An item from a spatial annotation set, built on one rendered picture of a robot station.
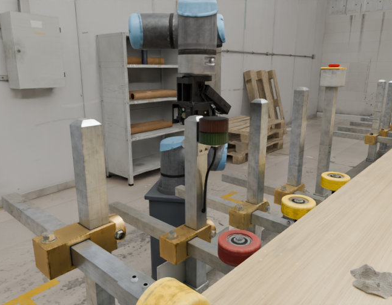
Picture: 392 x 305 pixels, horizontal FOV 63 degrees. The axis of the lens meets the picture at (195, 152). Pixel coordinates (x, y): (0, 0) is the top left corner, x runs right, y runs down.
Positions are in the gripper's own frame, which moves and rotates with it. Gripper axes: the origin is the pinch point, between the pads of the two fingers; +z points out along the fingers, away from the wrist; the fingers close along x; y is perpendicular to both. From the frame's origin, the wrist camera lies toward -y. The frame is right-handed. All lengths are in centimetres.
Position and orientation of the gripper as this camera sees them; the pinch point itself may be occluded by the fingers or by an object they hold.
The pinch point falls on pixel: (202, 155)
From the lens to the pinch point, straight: 83.3
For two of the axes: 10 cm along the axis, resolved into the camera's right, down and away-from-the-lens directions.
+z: -0.1, 9.7, 2.5
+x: 7.4, 1.7, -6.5
